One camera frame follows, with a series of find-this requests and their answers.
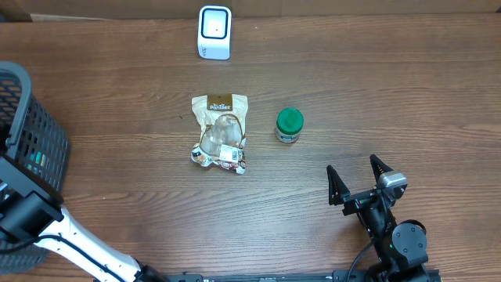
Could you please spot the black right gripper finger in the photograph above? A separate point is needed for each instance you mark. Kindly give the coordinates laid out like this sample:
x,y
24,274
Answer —
x,y
378,166
337,189

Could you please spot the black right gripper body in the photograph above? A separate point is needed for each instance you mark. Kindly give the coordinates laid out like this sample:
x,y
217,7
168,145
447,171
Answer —
x,y
375,218

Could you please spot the green lid jar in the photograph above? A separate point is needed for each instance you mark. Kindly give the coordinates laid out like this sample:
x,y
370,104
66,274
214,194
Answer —
x,y
289,124

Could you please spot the beige snack pouch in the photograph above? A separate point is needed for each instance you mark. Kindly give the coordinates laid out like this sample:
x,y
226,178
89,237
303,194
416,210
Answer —
x,y
222,120

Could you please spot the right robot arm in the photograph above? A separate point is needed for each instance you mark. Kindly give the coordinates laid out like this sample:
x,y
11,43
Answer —
x,y
396,251

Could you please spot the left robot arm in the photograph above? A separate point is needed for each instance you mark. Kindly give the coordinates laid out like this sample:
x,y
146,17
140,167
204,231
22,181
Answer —
x,y
34,215

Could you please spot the white barcode scanner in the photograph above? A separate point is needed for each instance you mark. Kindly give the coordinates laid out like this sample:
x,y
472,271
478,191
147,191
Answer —
x,y
214,32

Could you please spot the dark grey plastic basket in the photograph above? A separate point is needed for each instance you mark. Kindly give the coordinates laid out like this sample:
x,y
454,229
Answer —
x,y
33,139

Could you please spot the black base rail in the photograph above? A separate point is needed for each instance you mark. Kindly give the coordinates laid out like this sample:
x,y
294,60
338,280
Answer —
x,y
274,278

